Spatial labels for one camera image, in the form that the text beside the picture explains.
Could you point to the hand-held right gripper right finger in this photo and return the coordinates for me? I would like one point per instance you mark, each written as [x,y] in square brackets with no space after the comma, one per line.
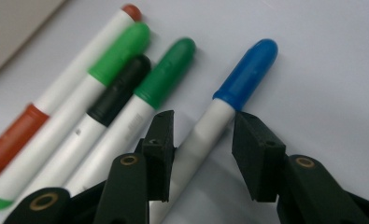
[260,158]

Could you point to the white plastic storage bin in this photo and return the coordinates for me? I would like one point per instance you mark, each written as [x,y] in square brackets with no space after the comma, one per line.
[14,28]

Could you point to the blue marker pen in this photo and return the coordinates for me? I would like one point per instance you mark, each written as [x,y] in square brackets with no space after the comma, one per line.
[247,74]

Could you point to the red marker pen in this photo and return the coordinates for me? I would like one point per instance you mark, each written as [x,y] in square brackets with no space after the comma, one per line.
[14,140]

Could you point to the dark green marker pen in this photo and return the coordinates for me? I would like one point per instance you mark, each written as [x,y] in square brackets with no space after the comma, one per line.
[166,71]

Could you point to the black marker pen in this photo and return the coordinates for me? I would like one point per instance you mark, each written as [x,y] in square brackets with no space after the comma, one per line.
[120,90]

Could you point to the light green marker pen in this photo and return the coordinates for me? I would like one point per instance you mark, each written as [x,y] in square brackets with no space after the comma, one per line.
[120,53]

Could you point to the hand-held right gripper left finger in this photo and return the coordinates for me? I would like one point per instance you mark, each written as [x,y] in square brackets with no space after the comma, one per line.
[160,155]

